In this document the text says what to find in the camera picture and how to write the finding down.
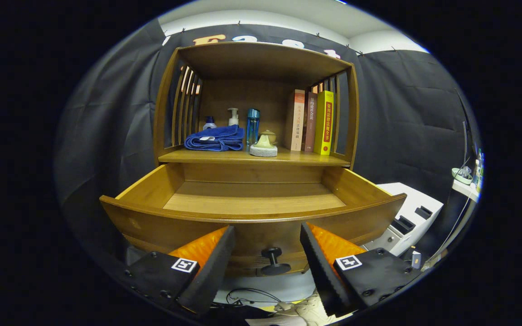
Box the wooden cabinet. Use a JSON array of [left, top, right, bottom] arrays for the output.
[[153, 42, 360, 170]]

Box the green round bowl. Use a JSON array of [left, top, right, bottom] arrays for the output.
[[452, 167, 473, 185]]

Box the white drawer unit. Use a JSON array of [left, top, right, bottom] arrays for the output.
[[363, 182, 444, 257]]

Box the yellow book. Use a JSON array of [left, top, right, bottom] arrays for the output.
[[314, 91, 334, 156]]

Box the clear plastic bottle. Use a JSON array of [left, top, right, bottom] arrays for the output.
[[473, 149, 485, 191]]

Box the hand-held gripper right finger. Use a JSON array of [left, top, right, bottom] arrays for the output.
[[300, 222, 422, 317]]

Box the blue folded towel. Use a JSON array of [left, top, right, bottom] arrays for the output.
[[184, 125, 245, 152]]

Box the beige book with orange band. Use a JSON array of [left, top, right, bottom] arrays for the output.
[[285, 89, 306, 152]]

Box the wooden drawer with black knob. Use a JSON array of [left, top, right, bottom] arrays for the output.
[[100, 163, 407, 278]]

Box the brown book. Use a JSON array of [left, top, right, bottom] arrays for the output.
[[302, 92, 318, 153]]

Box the pale green handled scrubber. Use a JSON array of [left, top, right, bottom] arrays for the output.
[[249, 134, 278, 158]]

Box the person's white shoe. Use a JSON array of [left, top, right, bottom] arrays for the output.
[[275, 292, 334, 324]]

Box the tall blue glass bottle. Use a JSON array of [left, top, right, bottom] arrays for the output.
[[246, 108, 261, 148]]

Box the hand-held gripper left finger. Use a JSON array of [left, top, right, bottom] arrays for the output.
[[123, 225, 237, 316]]

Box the wooden countertop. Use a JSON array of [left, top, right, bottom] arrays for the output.
[[158, 146, 351, 167]]

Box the black floor cable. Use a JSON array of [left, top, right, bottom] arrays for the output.
[[226, 288, 284, 306]]

